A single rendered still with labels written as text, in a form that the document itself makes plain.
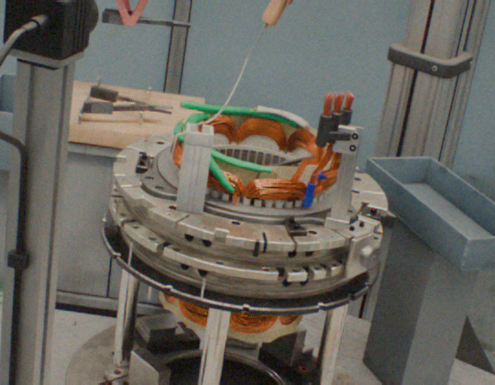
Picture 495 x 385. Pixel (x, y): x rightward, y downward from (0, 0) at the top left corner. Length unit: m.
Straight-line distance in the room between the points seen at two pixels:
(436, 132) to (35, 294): 0.97
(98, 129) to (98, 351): 0.29
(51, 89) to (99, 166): 0.74
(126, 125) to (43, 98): 0.73
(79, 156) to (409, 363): 0.52
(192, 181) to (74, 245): 0.42
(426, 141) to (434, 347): 0.34
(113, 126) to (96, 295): 0.26
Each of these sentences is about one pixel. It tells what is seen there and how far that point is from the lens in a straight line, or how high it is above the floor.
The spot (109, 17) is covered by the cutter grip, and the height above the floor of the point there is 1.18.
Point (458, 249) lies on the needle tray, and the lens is 1.25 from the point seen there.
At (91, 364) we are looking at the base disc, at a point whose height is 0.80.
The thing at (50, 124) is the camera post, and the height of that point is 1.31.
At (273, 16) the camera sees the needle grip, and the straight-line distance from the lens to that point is 1.14.
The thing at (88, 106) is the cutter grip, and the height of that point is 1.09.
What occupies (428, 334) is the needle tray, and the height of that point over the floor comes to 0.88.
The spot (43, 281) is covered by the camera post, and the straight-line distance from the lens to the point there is 0.73.
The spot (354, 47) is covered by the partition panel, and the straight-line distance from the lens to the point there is 3.54.
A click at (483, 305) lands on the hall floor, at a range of 3.49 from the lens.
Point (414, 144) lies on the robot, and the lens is 1.60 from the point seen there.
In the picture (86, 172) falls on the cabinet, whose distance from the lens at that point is 1.42.
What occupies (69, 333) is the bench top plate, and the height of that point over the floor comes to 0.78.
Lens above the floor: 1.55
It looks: 23 degrees down
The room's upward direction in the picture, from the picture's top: 9 degrees clockwise
